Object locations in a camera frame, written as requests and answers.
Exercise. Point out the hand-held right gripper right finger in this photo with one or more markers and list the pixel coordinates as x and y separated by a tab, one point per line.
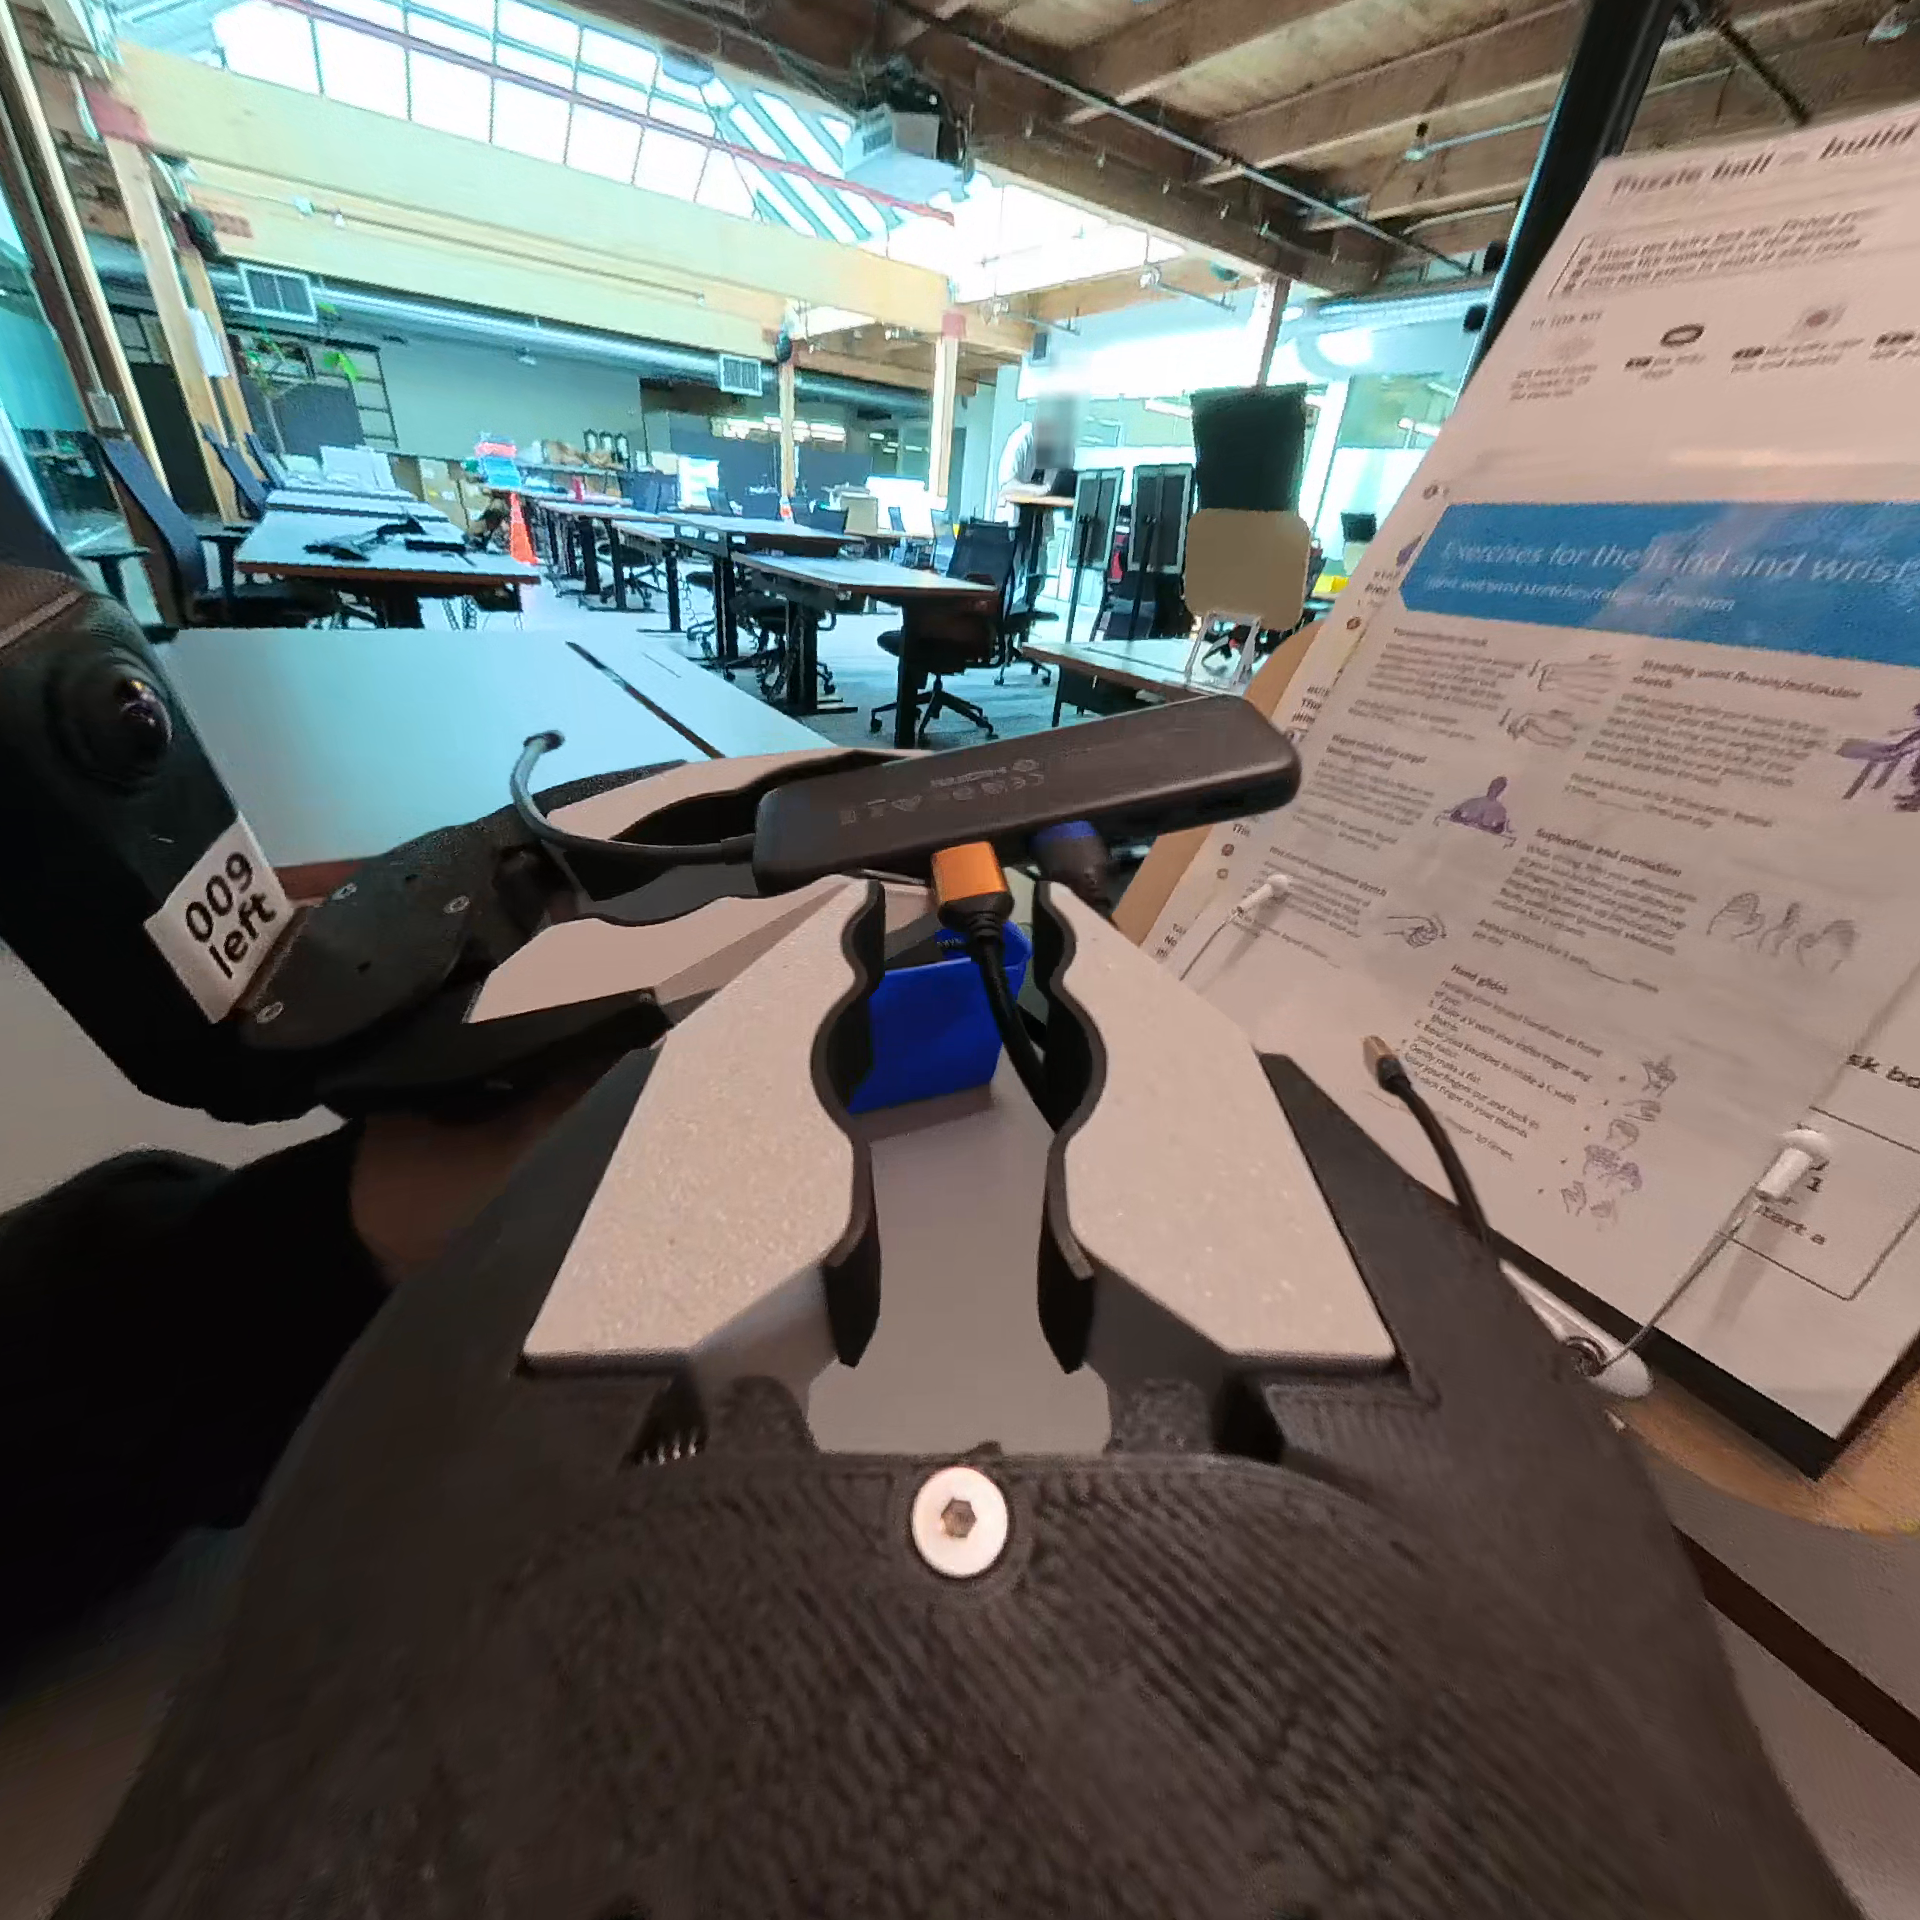
1214	1203

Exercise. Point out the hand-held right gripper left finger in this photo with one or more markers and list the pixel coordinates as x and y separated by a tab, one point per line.
703	1203

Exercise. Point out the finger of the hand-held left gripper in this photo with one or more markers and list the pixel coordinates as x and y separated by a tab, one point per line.
629	969
615	804

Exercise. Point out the blue plastic bin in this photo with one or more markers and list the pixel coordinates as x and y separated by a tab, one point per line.
932	1032

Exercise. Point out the dark grey usb hub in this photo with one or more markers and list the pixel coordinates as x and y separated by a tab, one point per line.
1019	778

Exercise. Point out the person's left forearm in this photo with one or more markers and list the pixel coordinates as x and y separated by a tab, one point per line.
149	1349

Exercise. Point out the orange traffic cone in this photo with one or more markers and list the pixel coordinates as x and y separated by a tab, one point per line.
526	541

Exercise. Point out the black office chair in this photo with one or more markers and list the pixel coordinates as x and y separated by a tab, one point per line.
960	602
162	525

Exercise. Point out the long wooden desk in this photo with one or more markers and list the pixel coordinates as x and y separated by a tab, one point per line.
391	559
872	579

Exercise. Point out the printed instruction sheet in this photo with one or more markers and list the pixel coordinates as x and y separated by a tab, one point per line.
1572	824

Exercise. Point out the instruction sheet on stand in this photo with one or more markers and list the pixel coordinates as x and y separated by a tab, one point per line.
1773	1475

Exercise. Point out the grey ceiling unit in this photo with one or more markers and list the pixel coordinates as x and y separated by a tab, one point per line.
895	142

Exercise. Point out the black floor lamp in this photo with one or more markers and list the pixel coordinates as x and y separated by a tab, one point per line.
1594	103

